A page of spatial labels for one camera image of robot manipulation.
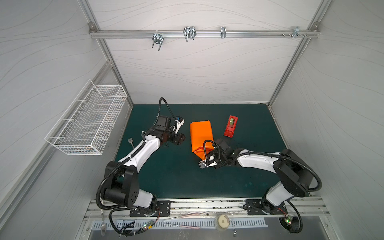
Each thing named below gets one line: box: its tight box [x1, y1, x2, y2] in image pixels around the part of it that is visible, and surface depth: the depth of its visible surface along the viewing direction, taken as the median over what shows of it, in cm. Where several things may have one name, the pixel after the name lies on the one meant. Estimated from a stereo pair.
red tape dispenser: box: [223, 115, 239, 138], surface depth 103 cm
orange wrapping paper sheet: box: [190, 120, 214, 160], surface depth 97 cm
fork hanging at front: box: [101, 214, 107, 238], surface depth 70 cm
